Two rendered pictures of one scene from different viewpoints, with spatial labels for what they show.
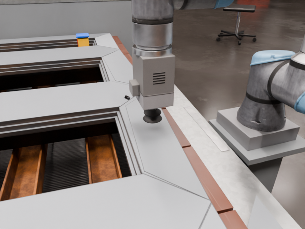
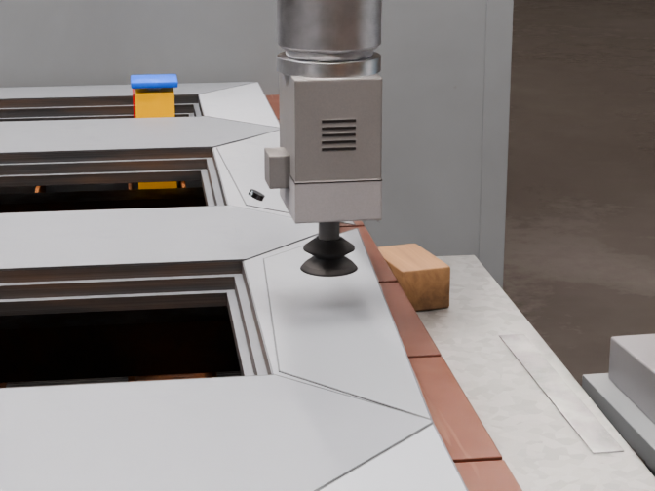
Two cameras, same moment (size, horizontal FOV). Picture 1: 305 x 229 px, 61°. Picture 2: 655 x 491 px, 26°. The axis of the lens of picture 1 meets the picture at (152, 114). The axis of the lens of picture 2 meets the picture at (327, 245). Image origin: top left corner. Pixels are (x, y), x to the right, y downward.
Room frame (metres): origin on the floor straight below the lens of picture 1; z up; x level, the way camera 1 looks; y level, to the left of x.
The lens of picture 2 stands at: (-0.52, -0.14, 1.20)
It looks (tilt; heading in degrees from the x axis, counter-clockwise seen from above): 16 degrees down; 8
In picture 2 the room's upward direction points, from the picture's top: straight up
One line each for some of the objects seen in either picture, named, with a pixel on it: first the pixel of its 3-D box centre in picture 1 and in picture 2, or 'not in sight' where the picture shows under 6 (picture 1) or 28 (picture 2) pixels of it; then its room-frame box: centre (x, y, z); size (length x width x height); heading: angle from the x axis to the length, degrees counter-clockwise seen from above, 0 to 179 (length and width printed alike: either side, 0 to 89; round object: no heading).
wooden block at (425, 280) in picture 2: not in sight; (408, 277); (1.03, -0.02, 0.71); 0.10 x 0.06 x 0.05; 28
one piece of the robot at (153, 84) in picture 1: (146, 73); (313, 131); (0.49, 0.01, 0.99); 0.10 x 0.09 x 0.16; 107
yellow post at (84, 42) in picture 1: (85, 57); (156, 161); (1.26, 0.34, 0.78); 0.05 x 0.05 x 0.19; 16
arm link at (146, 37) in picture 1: (152, 33); (327, 22); (0.50, 0.00, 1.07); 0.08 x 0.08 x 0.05
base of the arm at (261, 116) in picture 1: (263, 106); not in sight; (0.74, -0.36, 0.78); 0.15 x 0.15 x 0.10
